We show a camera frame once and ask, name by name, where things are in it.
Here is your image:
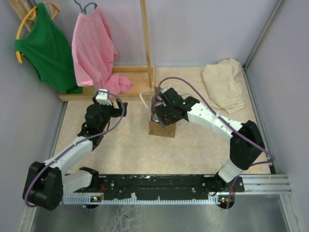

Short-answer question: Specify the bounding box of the pink t-shirt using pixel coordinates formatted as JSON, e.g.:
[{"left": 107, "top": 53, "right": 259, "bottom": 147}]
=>
[{"left": 71, "top": 7, "right": 133, "bottom": 95}]

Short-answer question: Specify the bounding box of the grey hanger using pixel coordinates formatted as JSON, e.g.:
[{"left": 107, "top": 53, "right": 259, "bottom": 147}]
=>
[{"left": 74, "top": 0, "right": 98, "bottom": 14}]

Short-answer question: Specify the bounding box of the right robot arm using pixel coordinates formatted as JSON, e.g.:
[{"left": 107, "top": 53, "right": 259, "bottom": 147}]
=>
[{"left": 154, "top": 87, "right": 265, "bottom": 192}]

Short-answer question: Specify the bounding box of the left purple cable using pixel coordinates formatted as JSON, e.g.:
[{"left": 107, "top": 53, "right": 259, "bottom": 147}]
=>
[{"left": 25, "top": 89, "right": 127, "bottom": 213}]

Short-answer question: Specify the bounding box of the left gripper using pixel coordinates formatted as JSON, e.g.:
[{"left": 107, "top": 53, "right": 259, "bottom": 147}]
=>
[{"left": 93, "top": 97, "right": 127, "bottom": 131}]

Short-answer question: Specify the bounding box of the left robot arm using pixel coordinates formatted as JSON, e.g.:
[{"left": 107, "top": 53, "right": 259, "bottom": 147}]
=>
[{"left": 23, "top": 96, "right": 128, "bottom": 211}]

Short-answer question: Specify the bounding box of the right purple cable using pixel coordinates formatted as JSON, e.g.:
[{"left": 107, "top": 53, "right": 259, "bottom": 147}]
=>
[{"left": 158, "top": 76, "right": 276, "bottom": 211}]

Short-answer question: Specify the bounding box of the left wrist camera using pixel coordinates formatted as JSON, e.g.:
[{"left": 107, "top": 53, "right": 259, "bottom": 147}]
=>
[{"left": 95, "top": 89, "right": 112, "bottom": 106}]

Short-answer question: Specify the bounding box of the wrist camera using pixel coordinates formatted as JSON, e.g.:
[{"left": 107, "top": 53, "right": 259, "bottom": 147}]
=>
[
  {"left": 158, "top": 87, "right": 170, "bottom": 95},
  {"left": 95, "top": 89, "right": 112, "bottom": 106}
]

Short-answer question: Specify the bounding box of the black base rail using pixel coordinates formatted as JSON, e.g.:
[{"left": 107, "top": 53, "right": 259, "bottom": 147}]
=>
[{"left": 72, "top": 174, "right": 244, "bottom": 210}]

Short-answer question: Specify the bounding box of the yellow hanger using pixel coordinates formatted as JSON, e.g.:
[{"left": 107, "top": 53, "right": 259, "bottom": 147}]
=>
[{"left": 14, "top": 1, "right": 60, "bottom": 64}]

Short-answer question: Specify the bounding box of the front red soda can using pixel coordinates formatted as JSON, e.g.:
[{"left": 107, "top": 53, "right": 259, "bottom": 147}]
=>
[{"left": 151, "top": 113, "right": 160, "bottom": 123}]

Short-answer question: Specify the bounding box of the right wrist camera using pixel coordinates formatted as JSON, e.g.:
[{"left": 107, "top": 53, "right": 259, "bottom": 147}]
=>
[{"left": 158, "top": 87, "right": 170, "bottom": 95}]

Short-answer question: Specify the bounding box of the brown canvas bag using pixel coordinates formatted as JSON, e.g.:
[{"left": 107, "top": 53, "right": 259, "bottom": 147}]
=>
[{"left": 139, "top": 87, "right": 201, "bottom": 138}]

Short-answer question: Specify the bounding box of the aluminium frame profile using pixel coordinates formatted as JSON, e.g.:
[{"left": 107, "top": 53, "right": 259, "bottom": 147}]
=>
[{"left": 63, "top": 174, "right": 291, "bottom": 205}]

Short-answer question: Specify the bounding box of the purple cable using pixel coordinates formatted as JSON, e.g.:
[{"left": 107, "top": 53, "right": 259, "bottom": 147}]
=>
[
  {"left": 25, "top": 89, "right": 127, "bottom": 213},
  {"left": 158, "top": 76, "right": 276, "bottom": 211}
]

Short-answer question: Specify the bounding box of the beige folded cloth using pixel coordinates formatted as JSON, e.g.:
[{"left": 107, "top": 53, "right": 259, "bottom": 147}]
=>
[{"left": 201, "top": 58, "right": 246, "bottom": 115}]

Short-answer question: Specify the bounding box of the back purple soda can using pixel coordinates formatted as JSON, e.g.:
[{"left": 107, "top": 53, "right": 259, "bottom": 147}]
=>
[{"left": 155, "top": 95, "right": 163, "bottom": 103}]

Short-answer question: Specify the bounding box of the green tank top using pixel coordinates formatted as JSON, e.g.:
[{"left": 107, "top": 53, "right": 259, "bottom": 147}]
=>
[{"left": 14, "top": 2, "right": 83, "bottom": 94}]

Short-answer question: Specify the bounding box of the wooden clothes rack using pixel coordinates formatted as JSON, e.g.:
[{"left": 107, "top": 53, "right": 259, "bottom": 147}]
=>
[{"left": 8, "top": 0, "right": 155, "bottom": 102}]

